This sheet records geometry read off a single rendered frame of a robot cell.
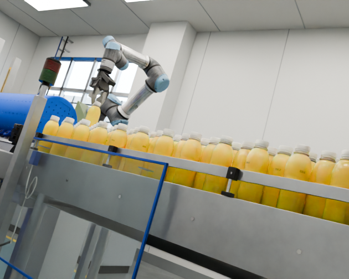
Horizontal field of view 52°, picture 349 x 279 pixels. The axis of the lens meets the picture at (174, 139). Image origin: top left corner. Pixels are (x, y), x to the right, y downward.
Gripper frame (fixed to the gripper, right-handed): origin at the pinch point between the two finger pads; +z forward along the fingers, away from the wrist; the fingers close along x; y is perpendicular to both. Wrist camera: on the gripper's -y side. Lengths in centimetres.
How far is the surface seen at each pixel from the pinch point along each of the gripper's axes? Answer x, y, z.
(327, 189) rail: 27, -129, 26
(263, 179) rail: 27, -113, 27
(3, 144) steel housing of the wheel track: 19, 43, 34
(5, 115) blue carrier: 20, 50, 18
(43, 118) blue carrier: 14.0, 21.0, 15.3
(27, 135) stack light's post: 43, -23, 30
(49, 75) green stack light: 43.7, -23.6, 4.6
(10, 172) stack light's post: 44, -22, 45
